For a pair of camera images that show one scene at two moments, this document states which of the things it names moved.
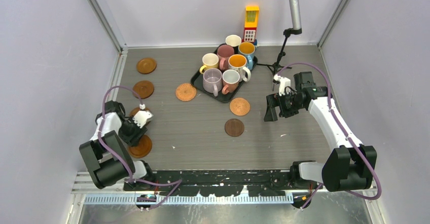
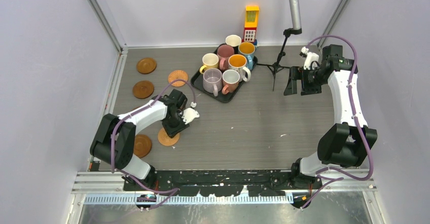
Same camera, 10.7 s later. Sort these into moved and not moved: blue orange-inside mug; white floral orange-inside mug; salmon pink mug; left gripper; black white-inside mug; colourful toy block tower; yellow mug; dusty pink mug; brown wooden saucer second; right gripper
Moved: left gripper; right gripper
Not moved: salmon pink mug; blue orange-inside mug; yellow mug; colourful toy block tower; dusty pink mug; brown wooden saucer second; black white-inside mug; white floral orange-inside mug
